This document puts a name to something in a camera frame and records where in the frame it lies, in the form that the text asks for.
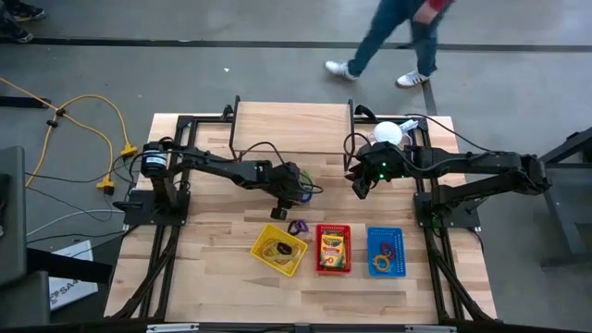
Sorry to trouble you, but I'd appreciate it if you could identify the dark grey cabinet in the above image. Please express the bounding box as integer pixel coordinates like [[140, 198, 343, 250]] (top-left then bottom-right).
[[0, 145, 28, 288]]

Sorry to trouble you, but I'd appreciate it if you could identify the black metal cart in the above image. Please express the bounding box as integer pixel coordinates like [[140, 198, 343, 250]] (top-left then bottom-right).
[[538, 125, 592, 269]]

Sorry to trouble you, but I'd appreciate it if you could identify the black flat floor bar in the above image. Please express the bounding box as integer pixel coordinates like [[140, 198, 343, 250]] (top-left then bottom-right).
[[0, 95, 53, 110]]

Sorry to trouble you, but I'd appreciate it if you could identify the Crayola crayon box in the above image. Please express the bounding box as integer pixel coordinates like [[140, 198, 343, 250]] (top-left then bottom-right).
[[319, 229, 348, 271]]

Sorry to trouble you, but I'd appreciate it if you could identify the black padded beam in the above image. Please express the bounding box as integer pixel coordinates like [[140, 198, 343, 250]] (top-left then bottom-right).
[[25, 247, 115, 285]]

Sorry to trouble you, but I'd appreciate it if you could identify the wooden desk shelf riser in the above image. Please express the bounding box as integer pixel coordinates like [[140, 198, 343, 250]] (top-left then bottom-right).
[[229, 94, 357, 173]]

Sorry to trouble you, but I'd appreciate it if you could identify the yellow plastic basket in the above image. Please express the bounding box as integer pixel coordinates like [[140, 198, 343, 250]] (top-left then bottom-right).
[[250, 223, 309, 278]]

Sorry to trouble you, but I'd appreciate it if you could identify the red plastic basket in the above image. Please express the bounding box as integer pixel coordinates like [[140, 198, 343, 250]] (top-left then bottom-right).
[[315, 223, 353, 275]]

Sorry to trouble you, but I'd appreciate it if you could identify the person's shoe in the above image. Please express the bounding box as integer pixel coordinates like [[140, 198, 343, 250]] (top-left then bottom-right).
[[5, 0, 47, 22], [0, 18, 34, 44]]

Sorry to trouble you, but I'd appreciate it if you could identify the yellow extension cord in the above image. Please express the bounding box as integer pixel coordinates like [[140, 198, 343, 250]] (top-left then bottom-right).
[[25, 93, 140, 189], [0, 76, 117, 193]]

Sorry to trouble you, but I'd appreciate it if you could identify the silver edge bracket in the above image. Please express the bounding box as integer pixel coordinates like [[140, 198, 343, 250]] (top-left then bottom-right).
[[146, 323, 201, 333], [405, 324, 459, 333]]

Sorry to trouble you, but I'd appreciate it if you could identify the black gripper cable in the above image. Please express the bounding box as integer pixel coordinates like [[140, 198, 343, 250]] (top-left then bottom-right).
[[342, 132, 372, 161], [235, 141, 325, 195]]

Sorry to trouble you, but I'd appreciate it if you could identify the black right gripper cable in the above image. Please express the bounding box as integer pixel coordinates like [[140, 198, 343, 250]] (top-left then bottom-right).
[[342, 132, 372, 161]]

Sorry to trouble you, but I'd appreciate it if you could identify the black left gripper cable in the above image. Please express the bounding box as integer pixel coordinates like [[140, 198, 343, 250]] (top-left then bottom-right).
[[235, 141, 325, 195]]

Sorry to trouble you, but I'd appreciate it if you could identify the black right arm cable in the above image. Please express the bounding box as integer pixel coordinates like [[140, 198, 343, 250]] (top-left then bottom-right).
[[404, 113, 510, 154]]

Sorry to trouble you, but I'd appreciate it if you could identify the blue plastic basket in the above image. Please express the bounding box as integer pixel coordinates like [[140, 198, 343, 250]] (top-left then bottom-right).
[[366, 226, 408, 278]]

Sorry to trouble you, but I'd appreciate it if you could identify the white printed box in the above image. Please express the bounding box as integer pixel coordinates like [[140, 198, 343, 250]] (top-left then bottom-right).
[[48, 239, 100, 312]]

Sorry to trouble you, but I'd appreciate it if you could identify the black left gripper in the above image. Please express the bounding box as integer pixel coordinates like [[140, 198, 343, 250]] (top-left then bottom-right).
[[270, 161, 313, 204]]

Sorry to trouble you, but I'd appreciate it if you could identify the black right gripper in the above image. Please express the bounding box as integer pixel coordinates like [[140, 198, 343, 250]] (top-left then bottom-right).
[[344, 141, 411, 184]]

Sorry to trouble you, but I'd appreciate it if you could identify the white floor cable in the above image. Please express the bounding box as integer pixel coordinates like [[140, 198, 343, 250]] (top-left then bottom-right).
[[26, 208, 126, 238]]

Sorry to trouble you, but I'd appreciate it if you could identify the person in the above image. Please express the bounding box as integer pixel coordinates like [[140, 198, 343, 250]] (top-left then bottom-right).
[[323, 0, 457, 89]]

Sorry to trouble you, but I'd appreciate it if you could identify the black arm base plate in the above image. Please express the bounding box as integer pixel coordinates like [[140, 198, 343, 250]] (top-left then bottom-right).
[[113, 189, 191, 227], [413, 191, 490, 228]]

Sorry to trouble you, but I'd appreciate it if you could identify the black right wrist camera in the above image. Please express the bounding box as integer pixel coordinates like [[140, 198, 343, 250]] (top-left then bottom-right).
[[351, 178, 372, 201]]

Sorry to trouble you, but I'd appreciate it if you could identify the dark grey block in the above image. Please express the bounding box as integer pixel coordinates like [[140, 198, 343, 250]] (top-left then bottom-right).
[[0, 270, 52, 327]]

